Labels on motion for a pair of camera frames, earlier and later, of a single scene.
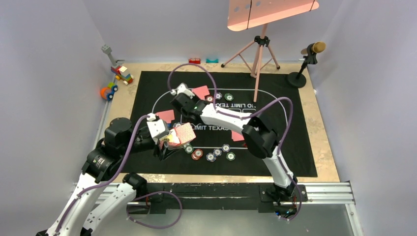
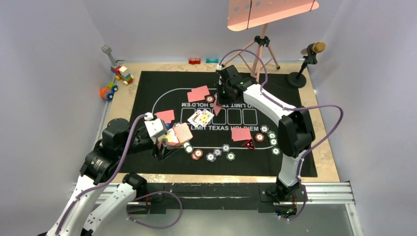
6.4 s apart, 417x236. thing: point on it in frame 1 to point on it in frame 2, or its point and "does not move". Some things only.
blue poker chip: [225, 147] does not move
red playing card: [201, 92] does not move
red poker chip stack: [197, 154] does not move
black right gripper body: [186, 118] to [223, 95]
